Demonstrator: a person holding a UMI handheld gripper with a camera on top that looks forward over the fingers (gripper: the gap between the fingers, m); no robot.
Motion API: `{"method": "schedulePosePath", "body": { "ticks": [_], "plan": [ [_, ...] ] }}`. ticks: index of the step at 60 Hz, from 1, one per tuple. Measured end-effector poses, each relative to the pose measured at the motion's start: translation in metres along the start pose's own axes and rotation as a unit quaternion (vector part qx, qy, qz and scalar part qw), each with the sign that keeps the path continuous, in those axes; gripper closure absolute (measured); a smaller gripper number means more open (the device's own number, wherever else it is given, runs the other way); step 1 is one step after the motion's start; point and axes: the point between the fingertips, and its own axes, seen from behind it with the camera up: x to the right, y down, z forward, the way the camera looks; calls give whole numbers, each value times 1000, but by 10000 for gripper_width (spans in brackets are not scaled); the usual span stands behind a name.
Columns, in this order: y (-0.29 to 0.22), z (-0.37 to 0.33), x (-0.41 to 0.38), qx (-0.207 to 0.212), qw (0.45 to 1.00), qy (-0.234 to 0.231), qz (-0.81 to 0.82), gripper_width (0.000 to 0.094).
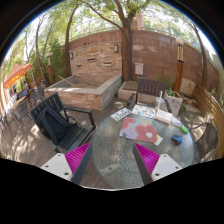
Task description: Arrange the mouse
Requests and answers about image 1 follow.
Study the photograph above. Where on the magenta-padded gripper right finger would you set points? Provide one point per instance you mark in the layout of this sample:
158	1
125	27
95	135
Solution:
163	165

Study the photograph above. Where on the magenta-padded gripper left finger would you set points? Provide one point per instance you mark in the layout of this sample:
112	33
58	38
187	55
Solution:
60	165

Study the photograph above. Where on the blue computer mouse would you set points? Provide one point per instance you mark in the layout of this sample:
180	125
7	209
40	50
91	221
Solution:
176	139

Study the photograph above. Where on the yellow printed card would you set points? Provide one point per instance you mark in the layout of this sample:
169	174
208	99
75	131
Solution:
159	140

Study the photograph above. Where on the black metal armchair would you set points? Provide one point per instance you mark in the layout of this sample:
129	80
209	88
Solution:
75	135

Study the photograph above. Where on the black backpack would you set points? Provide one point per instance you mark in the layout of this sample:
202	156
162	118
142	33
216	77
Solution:
55	125

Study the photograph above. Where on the green wet wipes pack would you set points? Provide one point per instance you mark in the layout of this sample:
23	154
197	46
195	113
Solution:
184	129

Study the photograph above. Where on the small white blue booklet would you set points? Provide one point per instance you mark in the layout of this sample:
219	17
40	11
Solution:
176	121

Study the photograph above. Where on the thick white open book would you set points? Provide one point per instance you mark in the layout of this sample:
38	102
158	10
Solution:
163	116

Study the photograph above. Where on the brown wicker armchair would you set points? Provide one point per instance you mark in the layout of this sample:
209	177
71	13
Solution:
207	138

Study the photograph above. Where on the colourful sticker sheet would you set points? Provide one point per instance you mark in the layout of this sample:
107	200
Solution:
144	111

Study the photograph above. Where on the clear plastic cup with straw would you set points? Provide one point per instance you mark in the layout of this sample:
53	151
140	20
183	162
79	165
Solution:
159	104

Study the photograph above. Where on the white square planter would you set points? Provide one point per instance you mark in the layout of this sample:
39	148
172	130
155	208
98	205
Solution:
175	103

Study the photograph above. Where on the group of dark patio chairs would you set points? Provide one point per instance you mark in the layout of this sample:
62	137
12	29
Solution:
21	108

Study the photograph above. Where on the curved wooden slatted bench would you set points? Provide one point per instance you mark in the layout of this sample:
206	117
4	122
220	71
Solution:
208	103

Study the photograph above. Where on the dark wooden slatted chair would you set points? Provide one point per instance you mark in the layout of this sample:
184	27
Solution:
150	87

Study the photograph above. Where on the beige stone slab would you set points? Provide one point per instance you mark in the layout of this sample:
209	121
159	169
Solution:
187	87

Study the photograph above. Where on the low stone block bench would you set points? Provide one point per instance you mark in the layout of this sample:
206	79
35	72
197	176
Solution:
128	89

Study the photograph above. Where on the orange patio umbrella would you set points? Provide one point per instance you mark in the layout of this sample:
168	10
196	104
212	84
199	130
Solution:
16	74

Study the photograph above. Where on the slim straight tree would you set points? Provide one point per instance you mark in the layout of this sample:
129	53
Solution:
204	63

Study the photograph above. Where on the thick forked tree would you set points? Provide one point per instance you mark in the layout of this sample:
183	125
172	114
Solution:
126	53

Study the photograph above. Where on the thin curved tree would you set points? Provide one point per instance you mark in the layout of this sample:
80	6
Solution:
68	46

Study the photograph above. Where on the short wooden lamp post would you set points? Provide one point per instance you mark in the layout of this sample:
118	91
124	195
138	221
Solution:
50	71

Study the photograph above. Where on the tall wooden lamp post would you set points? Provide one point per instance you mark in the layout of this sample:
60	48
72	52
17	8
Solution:
179	71

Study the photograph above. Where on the white wall box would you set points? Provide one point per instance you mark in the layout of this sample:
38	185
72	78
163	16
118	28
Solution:
139	69

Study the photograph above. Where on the dark wall lamp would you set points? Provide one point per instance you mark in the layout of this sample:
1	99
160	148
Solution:
71	55
116	48

